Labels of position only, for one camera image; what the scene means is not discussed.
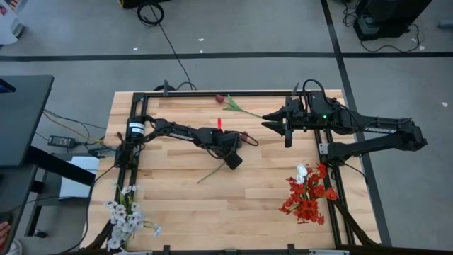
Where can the person's foot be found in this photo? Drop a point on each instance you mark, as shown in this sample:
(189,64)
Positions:
(16,248)

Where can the black aluminium table frame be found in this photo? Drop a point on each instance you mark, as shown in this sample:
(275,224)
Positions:
(226,93)

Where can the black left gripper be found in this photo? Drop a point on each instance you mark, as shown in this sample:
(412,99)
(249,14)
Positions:
(221,140)

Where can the dark red tulip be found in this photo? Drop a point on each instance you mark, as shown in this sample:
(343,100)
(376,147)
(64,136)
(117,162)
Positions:
(210,173)
(219,98)

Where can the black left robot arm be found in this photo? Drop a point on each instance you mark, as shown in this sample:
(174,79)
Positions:
(177,131)

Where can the black frame clamp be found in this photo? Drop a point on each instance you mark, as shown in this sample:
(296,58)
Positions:
(165,88)
(295,89)

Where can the black power adapter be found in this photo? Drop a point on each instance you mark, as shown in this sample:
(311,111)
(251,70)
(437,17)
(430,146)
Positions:
(61,141)

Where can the person's hand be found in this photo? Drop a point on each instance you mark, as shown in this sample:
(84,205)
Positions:
(4,230)

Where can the red tape tab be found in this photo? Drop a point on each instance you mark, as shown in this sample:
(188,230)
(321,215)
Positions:
(219,124)

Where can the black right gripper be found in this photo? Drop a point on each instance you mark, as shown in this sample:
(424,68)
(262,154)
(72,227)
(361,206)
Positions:
(308,117)

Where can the black equipment case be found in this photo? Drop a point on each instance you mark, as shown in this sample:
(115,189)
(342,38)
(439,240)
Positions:
(389,14)

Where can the grey floor block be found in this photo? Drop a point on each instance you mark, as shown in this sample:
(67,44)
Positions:
(446,23)

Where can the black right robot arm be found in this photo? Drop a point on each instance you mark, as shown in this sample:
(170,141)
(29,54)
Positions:
(382,130)

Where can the white box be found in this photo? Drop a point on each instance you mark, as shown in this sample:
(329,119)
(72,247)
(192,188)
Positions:
(81,177)

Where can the large white flower bunch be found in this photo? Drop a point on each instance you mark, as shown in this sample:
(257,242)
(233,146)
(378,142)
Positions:
(120,214)

